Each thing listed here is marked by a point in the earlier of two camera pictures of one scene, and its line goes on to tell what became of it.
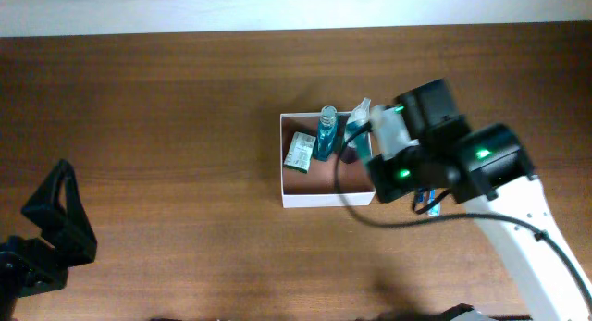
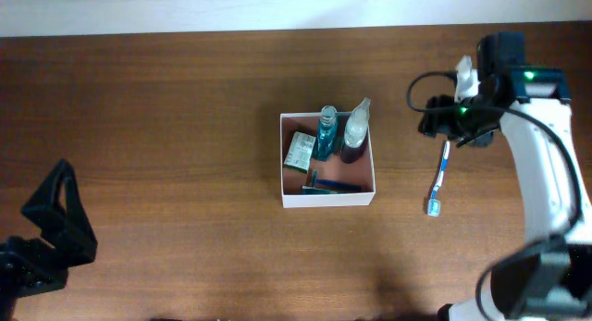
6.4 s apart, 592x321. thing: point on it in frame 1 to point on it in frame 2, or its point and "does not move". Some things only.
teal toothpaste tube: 363,146 to 314,191
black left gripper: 35,254 does not move
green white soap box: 300,152 does not move
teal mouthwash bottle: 326,133 does not move
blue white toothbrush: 435,211 does not move
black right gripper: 386,179 to 435,119
